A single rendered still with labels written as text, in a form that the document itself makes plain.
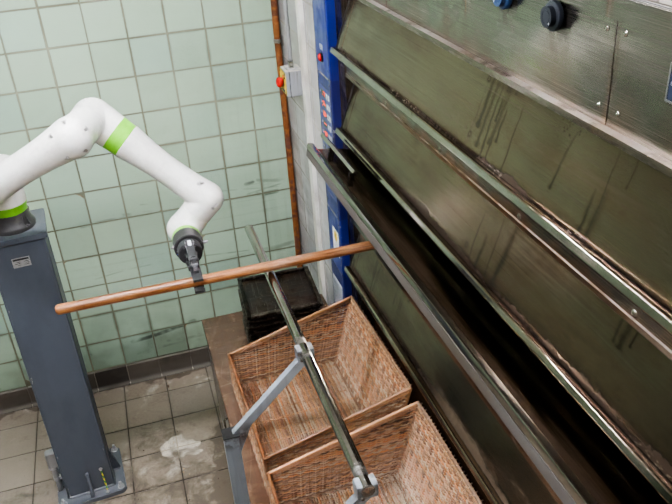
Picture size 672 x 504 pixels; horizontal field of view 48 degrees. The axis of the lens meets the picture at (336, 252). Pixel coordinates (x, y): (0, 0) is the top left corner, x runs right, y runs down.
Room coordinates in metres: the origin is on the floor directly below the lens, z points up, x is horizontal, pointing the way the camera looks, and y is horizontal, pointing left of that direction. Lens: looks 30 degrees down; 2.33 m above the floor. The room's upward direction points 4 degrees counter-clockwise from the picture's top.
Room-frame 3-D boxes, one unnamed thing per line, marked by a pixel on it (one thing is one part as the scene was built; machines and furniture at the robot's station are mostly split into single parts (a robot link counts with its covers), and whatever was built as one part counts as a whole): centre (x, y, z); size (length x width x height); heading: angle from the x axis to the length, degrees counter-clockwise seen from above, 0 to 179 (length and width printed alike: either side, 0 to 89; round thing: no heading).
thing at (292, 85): (2.90, 0.12, 1.46); 0.10 x 0.07 x 0.10; 15
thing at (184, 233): (2.11, 0.46, 1.19); 0.12 x 0.06 x 0.09; 105
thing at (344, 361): (1.95, 0.10, 0.72); 0.56 x 0.49 x 0.28; 16
